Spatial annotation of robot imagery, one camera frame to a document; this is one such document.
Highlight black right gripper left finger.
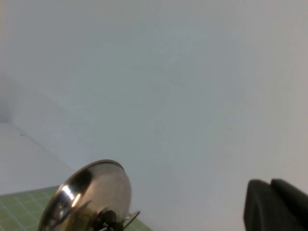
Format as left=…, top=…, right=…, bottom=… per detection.
left=243, top=179, right=308, bottom=231

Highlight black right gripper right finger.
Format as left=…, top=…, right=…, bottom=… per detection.
left=271, top=178, right=308, bottom=225

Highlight stainless steel pot lid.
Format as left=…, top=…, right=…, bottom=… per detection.
left=37, top=158, right=133, bottom=231

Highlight green grid table mat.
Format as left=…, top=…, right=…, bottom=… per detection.
left=0, top=185, right=154, bottom=231

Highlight black lid rack, wire dividers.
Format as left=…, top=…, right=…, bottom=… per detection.
left=121, top=210, right=141, bottom=228

